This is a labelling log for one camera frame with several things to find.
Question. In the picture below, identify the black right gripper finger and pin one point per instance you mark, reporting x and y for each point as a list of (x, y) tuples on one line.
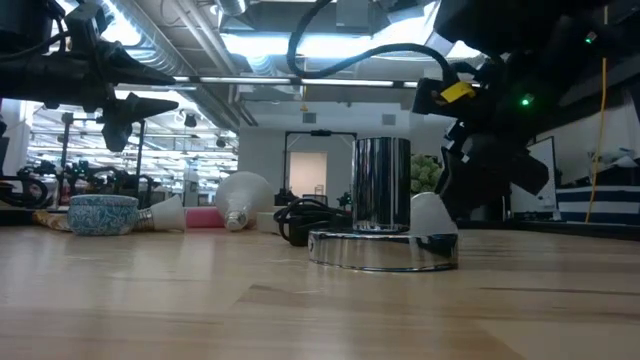
[(527, 172), (465, 190)]

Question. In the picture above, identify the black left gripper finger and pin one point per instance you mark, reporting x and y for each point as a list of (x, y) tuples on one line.
[(125, 115), (130, 70)]

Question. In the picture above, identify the large white flood lightbulb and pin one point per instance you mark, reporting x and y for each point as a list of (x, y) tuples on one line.
[(242, 192)]

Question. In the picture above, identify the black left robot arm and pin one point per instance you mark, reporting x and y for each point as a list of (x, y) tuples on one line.
[(20, 20)]

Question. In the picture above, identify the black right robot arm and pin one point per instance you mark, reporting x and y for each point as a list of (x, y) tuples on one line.
[(550, 30)]

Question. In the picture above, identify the small white lightbulb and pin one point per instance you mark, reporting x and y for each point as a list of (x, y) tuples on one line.
[(167, 214)]

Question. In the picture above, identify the white board panel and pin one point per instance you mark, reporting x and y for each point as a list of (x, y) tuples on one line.
[(535, 200)]

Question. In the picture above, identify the potted green succulent plant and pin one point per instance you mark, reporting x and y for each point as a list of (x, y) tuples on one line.
[(425, 172)]

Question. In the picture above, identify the white navy striped box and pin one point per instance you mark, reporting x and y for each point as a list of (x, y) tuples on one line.
[(600, 205)]

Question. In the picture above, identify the chrome lamp base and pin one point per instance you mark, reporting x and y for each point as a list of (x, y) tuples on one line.
[(381, 185)]

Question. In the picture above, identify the blue patterned bowl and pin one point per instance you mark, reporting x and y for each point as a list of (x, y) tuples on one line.
[(102, 215)]

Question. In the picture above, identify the hanging linear light fixture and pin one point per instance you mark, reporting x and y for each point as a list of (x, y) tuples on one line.
[(250, 80)]

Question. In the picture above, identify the pink case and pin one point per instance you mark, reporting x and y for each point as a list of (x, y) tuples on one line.
[(202, 218)]

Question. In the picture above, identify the black background frame stand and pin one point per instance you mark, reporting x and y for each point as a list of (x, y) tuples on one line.
[(320, 133)]

